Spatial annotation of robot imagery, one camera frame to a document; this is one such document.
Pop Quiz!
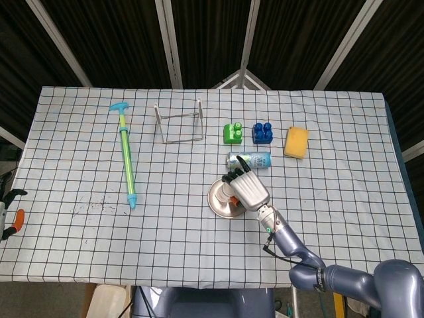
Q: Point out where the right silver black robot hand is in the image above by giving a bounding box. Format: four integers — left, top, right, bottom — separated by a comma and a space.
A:
221, 155, 270, 212

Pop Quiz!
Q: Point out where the round metal plate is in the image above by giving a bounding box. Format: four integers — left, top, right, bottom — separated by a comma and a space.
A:
207, 178, 248, 219

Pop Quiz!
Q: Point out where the white triangular frame brace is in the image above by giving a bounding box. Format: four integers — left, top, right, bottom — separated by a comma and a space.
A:
211, 68, 272, 90

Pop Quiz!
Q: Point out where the white plastic container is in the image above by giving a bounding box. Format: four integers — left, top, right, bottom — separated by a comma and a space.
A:
86, 284, 132, 318

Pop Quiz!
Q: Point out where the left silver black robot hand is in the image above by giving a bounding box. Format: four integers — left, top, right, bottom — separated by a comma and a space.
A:
0, 188, 28, 241

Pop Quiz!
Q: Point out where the metal table leg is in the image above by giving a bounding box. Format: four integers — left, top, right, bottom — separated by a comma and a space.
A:
291, 288, 300, 318

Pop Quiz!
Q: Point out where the metal wire stand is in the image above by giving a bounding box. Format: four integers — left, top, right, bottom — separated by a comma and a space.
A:
153, 97, 205, 144

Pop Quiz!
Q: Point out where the blue toy building block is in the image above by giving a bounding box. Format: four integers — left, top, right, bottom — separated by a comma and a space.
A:
252, 122, 275, 145

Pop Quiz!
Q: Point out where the white metal frame post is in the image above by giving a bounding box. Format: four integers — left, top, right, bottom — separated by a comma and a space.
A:
154, 0, 184, 89
237, 0, 262, 89
25, 0, 93, 87
313, 0, 377, 91

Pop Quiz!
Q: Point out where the yellow sponge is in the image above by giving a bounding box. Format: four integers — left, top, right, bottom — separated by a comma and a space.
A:
283, 126, 310, 161

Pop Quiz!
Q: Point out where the green toy building block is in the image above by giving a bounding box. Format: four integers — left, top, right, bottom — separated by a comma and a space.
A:
223, 122, 245, 146

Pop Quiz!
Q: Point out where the white metal frame bar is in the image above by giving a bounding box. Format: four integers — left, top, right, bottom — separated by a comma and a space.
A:
0, 125, 27, 150
401, 140, 424, 163

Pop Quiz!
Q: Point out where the blue green toy water pump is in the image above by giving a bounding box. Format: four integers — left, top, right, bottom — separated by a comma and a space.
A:
109, 101, 138, 210

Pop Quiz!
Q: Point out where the light blue drink can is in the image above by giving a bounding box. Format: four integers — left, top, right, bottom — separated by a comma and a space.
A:
225, 150, 273, 170

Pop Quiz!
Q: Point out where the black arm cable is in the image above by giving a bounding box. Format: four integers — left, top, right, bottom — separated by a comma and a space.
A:
263, 215, 327, 269

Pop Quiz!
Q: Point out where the grey blue robot torso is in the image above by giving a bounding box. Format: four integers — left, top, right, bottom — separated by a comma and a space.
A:
132, 286, 276, 318

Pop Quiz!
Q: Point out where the checkered white tablecloth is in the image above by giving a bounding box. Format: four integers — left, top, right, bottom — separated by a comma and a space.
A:
0, 85, 424, 289

